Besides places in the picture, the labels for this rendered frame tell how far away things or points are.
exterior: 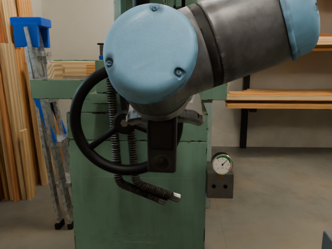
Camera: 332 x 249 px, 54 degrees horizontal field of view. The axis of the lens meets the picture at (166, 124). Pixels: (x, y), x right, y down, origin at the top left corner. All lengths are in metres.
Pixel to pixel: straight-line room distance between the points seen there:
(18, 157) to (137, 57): 2.12
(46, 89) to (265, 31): 0.83
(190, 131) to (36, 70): 1.04
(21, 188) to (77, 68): 1.41
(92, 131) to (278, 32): 0.79
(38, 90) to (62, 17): 2.57
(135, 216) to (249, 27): 0.88
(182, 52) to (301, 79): 3.35
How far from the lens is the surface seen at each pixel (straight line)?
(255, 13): 0.33
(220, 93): 0.98
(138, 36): 0.31
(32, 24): 1.83
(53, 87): 1.05
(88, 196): 1.11
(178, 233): 1.13
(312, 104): 3.16
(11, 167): 2.37
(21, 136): 2.32
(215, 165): 0.97
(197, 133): 1.00
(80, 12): 3.56
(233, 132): 3.54
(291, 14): 0.34
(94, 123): 1.03
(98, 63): 0.91
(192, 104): 0.59
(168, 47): 0.30
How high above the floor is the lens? 0.98
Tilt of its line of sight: 12 degrees down
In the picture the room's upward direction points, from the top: straight up
